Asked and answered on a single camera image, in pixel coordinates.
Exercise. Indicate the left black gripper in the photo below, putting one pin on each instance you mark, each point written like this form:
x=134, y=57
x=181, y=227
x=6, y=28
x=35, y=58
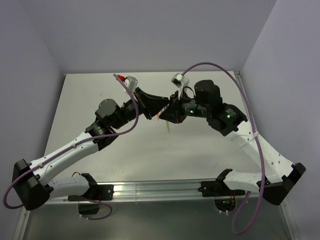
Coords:
x=149, y=105

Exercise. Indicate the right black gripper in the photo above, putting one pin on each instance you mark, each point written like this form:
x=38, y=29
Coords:
x=174, y=110

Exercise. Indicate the yellow highlighter pen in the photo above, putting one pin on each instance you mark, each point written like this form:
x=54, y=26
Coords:
x=168, y=126

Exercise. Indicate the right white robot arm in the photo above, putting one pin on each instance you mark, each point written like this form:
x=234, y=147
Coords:
x=277, y=176

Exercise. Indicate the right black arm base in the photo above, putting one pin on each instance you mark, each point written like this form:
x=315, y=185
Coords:
x=217, y=191

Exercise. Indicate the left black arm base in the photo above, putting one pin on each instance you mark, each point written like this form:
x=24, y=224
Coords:
x=96, y=198

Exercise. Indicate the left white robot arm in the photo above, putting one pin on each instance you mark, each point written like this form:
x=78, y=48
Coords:
x=100, y=134

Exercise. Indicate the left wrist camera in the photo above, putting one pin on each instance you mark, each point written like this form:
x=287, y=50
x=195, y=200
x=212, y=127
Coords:
x=129, y=81

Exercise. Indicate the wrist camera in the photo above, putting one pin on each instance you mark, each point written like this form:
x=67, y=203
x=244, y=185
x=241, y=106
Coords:
x=180, y=81
x=129, y=81

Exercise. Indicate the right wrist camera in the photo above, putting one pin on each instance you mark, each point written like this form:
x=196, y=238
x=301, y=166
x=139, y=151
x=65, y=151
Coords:
x=180, y=81

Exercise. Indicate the aluminium mounting rail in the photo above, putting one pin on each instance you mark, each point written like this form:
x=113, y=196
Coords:
x=155, y=188

